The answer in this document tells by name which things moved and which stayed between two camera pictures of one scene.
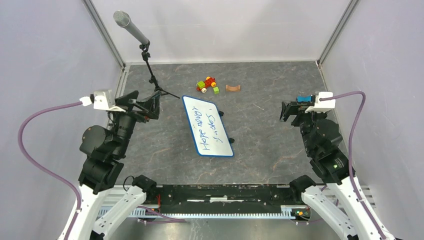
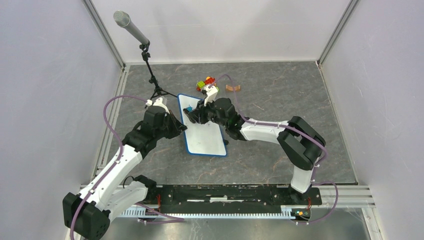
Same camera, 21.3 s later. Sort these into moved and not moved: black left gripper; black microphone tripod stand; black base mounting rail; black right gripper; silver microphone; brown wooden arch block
Moved: black right gripper; black left gripper
Not moved: black base mounting rail; black microphone tripod stand; brown wooden arch block; silver microphone
